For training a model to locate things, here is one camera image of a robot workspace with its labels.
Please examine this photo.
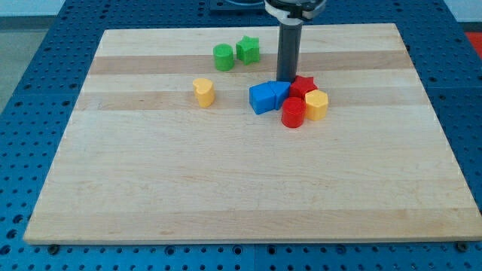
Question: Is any white black robot end effector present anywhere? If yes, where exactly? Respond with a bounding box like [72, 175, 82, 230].
[264, 0, 327, 21]

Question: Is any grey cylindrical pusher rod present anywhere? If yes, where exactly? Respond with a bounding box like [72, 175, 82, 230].
[276, 19, 303, 82]

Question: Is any red star block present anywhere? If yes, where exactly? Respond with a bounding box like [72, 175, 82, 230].
[289, 75, 318, 99]

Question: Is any red cylinder block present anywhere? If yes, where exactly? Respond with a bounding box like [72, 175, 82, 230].
[281, 97, 306, 128]

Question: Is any green star block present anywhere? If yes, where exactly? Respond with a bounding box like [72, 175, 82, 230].
[236, 35, 260, 65]

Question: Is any blue pentagon block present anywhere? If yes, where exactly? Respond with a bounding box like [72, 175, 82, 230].
[268, 81, 291, 110]

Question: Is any blue cube block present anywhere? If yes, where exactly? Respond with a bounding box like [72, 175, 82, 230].
[249, 82, 276, 114]

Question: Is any green cylinder block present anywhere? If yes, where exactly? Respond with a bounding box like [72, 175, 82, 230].
[213, 44, 234, 72]

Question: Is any yellow hexagon block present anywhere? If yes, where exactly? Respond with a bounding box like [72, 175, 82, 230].
[305, 90, 329, 121]

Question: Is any yellow heart block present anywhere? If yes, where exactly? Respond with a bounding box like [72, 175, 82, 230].
[193, 78, 215, 108]

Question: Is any light wooden board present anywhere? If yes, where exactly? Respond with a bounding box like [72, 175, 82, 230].
[23, 23, 481, 245]

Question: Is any blue perforated table plate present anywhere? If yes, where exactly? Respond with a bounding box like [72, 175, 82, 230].
[1, 1, 481, 270]

